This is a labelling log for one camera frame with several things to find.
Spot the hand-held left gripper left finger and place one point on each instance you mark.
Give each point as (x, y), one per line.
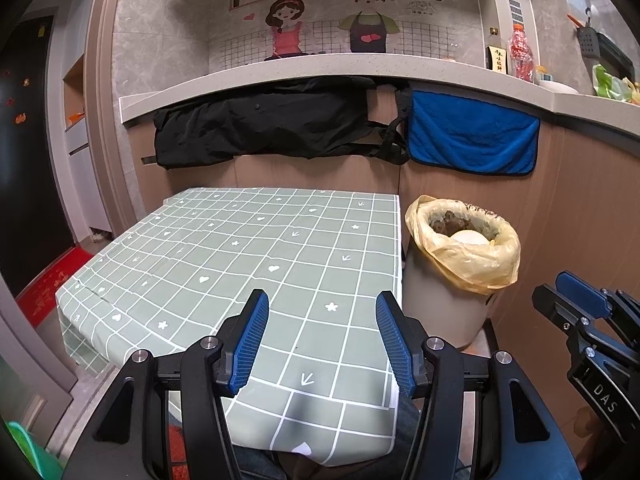
(247, 347)

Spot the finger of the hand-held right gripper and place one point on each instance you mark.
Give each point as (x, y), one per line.
(562, 315)
(582, 292)

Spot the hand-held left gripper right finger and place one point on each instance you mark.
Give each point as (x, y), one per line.
(397, 347)

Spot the grey trash bin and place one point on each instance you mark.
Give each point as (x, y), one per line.
(440, 305)

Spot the yellow plastic bin bag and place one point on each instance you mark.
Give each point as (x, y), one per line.
(480, 265)

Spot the green checked tablecloth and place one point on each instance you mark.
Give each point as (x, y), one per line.
(225, 260)

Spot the white round waste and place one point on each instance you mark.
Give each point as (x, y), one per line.
(468, 237)

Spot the brown crumpled waste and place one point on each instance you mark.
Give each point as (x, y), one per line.
(450, 220)

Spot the blue towel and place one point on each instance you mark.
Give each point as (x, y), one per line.
(470, 132)

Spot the white bowl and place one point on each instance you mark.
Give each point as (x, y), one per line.
(560, 87)

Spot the red doormat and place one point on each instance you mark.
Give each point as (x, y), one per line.
(50, 285)

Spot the green plastic bag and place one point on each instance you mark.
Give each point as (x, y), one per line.
(615, 85)

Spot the small teal cup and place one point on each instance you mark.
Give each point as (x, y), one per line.
(543, 75)

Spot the black cloth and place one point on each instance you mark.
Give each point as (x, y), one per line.
(260, 125)

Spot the green plastic item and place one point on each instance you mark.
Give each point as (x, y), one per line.
(32, 455)

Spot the black utensil holder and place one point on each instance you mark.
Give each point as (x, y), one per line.
(605, 50)

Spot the red plastic bottle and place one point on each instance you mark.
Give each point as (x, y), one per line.
(521, 55)

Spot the white shelf cabinet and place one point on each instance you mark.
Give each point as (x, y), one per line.
(80, 155)

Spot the grey stone counter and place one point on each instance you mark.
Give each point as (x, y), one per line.
(350, 67)

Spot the black refrigerator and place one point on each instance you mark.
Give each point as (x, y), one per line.
(30, 155)

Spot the cartoon wall poster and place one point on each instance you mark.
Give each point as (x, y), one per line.
(415, 30)

